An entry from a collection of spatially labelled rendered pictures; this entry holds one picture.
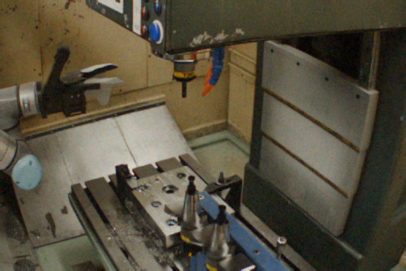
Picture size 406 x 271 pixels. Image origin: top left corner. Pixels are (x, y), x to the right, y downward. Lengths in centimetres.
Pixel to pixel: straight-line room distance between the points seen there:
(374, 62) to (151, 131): 130
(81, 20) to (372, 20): 138
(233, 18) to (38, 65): 141
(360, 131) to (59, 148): 137
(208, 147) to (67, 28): 104
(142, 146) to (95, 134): 23
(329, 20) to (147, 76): 149
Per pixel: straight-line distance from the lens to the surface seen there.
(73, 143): 209
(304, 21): 78
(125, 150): 208
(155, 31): 65
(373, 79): 120
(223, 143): 250
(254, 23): 71
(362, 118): 121
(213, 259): 89
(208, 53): 98
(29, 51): 196
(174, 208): 100
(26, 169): 91
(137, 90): 221
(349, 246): 147
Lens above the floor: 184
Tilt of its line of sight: 29 degrees down
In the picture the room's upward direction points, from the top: 1 degrees clockwise
